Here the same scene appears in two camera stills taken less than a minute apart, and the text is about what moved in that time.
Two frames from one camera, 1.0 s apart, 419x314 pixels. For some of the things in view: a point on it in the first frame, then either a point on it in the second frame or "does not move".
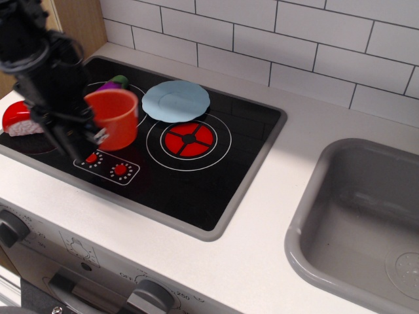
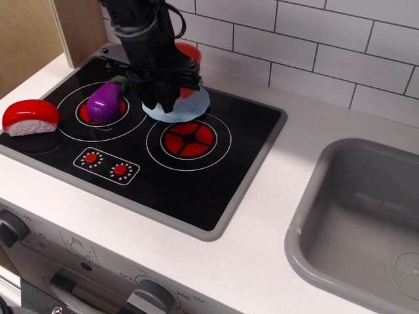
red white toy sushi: [16, 120] does not move
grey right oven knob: [152, 297] does not move
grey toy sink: [353, 227] does not move
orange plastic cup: [116, 111] → [194, 54]
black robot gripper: [58, 97] → [154, 64]
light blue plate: [175, 101] does not move
